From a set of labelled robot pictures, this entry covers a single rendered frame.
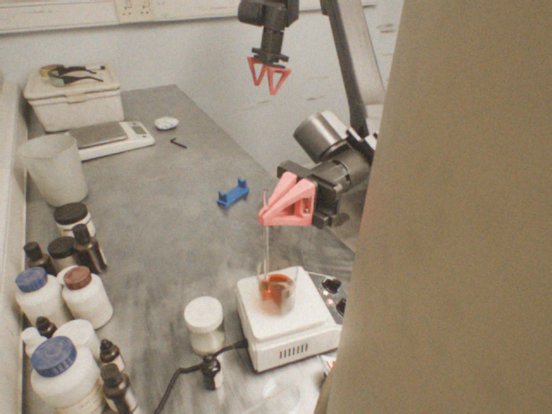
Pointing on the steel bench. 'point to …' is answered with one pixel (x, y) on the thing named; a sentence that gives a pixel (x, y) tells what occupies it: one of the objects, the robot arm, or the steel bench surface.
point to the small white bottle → (32, 340)
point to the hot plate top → (248, 291)
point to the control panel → (329, 297)
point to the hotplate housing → (328, 335)
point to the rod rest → (233, 193)
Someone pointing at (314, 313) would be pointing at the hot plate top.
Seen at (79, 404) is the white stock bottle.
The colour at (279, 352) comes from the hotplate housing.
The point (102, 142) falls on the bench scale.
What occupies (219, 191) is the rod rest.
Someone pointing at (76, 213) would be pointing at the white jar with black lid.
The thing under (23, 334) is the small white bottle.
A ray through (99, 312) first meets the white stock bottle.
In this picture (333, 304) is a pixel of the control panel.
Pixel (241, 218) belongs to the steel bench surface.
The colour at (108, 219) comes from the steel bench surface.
